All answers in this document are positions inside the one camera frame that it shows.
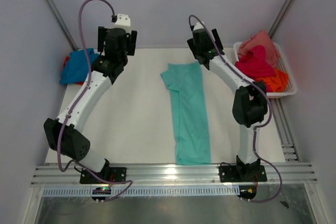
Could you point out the left black controller board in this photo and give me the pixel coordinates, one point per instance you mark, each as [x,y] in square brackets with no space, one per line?
[101,193]

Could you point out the salmon pink t shirt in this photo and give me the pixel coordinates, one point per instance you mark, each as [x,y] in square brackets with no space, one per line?
[261,39]

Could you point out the orange t shirt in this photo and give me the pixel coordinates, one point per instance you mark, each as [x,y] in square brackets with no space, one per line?
[277,83]

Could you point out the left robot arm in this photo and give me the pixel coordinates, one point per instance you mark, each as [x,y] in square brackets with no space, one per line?
[64,134]

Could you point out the magenta t shirt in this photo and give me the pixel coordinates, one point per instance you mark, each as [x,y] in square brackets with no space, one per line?
[253,64]

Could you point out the aluminium front rail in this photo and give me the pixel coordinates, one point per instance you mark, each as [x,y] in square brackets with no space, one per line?
[169,174]

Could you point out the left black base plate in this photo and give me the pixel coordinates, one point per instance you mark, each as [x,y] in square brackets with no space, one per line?
[118,175]

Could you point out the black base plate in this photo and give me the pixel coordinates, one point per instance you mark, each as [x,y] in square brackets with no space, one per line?
[236,173]
[118,175]

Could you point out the red folded t shirt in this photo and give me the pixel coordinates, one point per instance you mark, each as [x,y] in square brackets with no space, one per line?
[64,64]

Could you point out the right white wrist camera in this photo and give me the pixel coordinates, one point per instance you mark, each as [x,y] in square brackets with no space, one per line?
[197,26]

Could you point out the right corner frame post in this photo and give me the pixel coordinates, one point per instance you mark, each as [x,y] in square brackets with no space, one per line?
[285,8]

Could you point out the black controller board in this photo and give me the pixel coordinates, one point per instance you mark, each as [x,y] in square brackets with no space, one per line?
[247,192]
[101,193]

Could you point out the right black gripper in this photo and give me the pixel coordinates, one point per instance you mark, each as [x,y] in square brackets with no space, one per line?
[190,43]

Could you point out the white slotted cable duct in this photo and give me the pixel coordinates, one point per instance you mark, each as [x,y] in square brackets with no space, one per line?
[146,191]

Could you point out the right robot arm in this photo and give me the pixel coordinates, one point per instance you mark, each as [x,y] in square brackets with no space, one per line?
[249,106]

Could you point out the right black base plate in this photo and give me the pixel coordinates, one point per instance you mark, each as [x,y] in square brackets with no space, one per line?
[236,173]

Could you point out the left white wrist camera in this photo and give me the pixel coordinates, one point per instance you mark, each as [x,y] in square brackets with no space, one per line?
[122,21]

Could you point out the left corner frame post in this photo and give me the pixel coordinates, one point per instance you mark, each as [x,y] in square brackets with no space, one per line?
[61,24]

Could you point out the right black controller board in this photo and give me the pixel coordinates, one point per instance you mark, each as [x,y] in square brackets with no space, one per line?
[247,192]

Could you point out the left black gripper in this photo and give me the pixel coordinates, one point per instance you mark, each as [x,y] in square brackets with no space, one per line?
[133,41]

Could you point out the teal t shirt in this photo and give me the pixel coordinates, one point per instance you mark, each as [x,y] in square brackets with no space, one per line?
[189,116]

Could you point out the corner frame post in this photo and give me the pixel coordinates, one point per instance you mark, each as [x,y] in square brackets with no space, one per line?
[61,24]
[285,8]

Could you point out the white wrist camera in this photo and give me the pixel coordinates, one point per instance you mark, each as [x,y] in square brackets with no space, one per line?
[122,21]
[197,26]

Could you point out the blue folded t shirt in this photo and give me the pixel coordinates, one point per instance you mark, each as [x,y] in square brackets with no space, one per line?
[76,68]

